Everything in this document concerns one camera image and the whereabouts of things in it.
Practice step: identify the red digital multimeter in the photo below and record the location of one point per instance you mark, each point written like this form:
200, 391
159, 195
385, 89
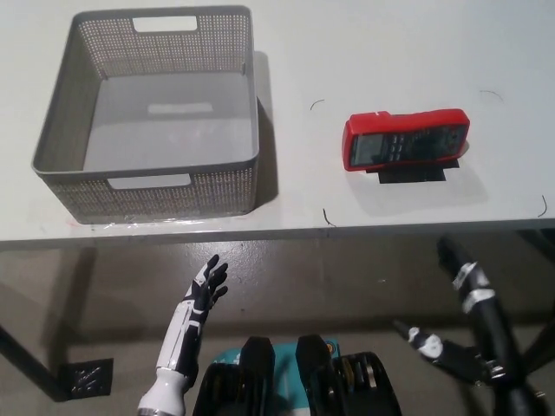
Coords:
407, 143

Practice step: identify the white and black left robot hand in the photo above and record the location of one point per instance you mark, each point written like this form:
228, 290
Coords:
191, 320

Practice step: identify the grey perforated plastic basket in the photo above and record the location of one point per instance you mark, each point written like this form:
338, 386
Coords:
173, 130

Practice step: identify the black tape patch on table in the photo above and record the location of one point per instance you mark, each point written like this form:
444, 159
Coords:
412, 177

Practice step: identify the black and teal robot torso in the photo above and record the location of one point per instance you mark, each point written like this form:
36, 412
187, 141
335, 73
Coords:
312, 368

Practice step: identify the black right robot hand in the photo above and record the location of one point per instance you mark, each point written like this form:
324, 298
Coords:
459, 357

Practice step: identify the black metal table leg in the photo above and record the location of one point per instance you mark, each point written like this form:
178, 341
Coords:
542, 346
26, 362

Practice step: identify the black floor tape square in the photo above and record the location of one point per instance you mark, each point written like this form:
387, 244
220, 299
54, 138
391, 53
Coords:
86, 377

